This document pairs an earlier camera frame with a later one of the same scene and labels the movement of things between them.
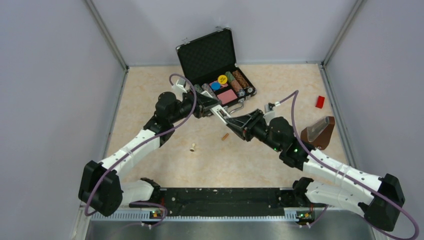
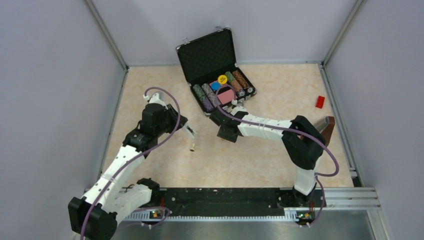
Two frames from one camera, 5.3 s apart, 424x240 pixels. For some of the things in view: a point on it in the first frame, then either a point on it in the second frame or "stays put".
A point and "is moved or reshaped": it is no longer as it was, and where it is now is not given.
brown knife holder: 318,134 stays put
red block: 320,101 stays put
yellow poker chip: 222,79 stays put
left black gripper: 203,105 to 171,111
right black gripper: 244,125 to 222,134
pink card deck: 227,96 stays put
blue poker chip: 215,86 stays put
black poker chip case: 208,63 stays put
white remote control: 220,111 is moved or reshaped
